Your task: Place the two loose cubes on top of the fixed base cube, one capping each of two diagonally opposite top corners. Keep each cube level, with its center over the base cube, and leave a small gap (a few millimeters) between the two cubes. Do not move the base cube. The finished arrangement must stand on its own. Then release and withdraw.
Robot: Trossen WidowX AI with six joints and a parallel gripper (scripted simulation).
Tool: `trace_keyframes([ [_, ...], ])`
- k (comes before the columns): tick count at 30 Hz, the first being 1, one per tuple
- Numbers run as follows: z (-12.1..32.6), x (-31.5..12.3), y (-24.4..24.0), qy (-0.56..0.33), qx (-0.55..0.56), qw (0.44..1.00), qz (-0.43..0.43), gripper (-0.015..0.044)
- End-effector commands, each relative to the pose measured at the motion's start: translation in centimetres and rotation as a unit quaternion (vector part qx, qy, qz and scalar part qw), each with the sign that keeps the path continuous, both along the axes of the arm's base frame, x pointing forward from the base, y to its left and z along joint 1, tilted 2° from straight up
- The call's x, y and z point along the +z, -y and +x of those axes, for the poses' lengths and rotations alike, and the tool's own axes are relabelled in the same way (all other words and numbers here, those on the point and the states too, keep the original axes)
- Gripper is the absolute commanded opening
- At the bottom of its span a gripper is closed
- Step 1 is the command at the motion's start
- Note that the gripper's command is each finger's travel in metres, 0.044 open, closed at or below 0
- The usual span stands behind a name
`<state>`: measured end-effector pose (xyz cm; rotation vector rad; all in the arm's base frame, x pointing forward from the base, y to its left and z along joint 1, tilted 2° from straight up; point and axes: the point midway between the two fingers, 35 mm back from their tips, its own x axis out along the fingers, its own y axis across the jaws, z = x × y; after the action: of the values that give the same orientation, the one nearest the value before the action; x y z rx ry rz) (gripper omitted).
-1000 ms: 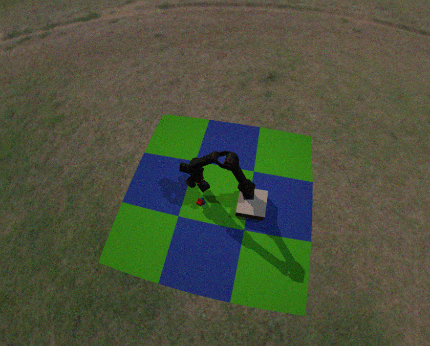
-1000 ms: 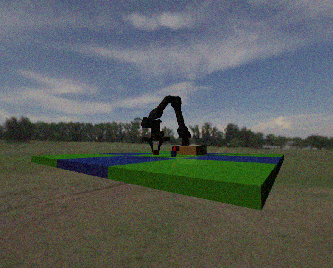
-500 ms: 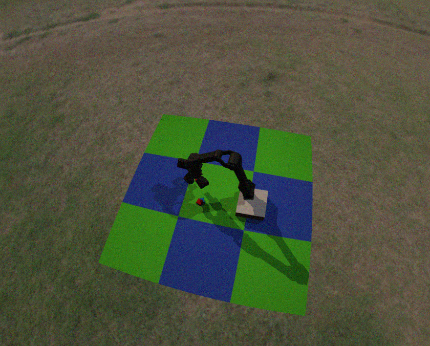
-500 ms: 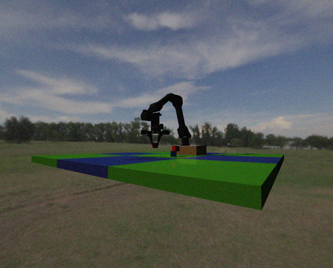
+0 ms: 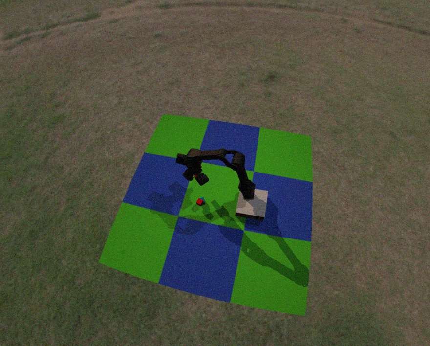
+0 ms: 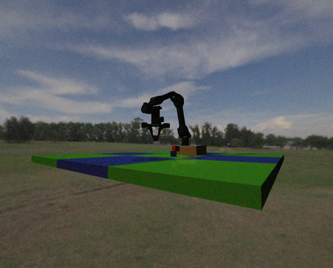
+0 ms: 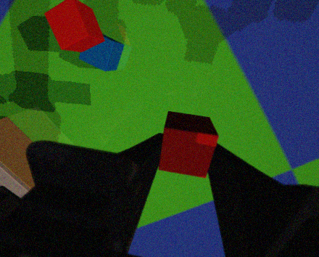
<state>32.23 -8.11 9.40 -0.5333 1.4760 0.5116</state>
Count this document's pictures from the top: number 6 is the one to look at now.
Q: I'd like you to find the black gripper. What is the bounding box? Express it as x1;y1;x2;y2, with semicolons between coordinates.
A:
141;114;170;138

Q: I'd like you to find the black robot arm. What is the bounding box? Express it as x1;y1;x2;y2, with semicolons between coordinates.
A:
141;91;191;146

